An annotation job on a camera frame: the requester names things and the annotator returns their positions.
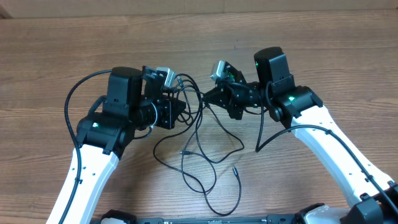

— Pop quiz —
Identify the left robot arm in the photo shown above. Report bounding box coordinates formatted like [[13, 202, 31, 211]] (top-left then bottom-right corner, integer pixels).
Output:
[[47, 66, 186, 223]]

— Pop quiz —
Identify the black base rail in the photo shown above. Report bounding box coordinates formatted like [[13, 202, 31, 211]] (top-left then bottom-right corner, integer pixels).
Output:
[[99, 202, 352, 224]]

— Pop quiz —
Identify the thin black USB cable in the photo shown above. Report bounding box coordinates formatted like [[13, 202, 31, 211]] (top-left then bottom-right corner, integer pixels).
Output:
[[152, 105, 243, 217]]

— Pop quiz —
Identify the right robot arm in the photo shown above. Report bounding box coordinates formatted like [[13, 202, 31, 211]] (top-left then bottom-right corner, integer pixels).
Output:
[[204, 47, 397, 223]]

